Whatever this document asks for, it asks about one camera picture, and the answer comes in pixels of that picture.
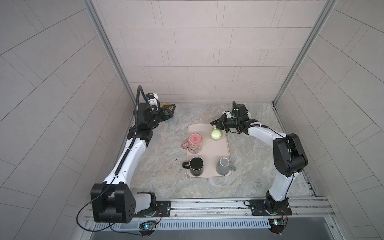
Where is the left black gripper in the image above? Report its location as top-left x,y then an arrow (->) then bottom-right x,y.
144,104 -> 175,131

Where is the light green mug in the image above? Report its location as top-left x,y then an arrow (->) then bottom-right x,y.
211,126 -> 223,141

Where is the pink mug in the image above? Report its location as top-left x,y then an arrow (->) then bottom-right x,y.
182,133 -> 203,154

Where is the black mug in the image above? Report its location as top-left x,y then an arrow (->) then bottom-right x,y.
182,157 -> 204,177

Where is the blue butterfly mug yellow inside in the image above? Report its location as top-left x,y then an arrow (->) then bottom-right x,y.
162,103 -> 176,123

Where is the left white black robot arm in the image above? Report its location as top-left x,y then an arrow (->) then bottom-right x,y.
91,103 -> 176,224

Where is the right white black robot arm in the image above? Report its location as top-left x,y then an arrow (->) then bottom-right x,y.
210,102 -> 308,216

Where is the grey mug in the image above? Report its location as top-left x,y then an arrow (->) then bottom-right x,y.
216,158 -> 237,176

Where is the beige rectangular tray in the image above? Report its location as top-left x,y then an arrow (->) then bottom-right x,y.
186,124 -> 233,179

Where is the right controller circuit board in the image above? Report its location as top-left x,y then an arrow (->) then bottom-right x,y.
269,219 -> 286,234

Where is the controller circuit board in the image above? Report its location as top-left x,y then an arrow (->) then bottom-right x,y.
269,219 -> 286,234
139,221 -> 157,237

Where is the left controller circuit board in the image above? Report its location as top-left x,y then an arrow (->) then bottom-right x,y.
139,221 -> 157,237

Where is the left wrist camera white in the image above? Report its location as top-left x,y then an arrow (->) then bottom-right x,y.
146,93 -> 159,106

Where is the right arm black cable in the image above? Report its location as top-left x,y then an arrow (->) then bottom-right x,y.
231,100 -> 298,199

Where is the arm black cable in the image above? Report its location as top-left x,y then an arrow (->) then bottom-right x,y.
231,100 -> 298,199
75,85 -> 151,235

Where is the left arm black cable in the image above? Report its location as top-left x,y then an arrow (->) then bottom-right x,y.
75,85 -> 151,235

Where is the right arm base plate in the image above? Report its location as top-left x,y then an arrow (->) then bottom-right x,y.
249,199 -> 292,216

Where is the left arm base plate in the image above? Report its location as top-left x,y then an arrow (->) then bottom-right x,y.
137,201 -> 171,218

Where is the aluminium mounting rail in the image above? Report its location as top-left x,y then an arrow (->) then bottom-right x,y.
80,196 -> 337,223

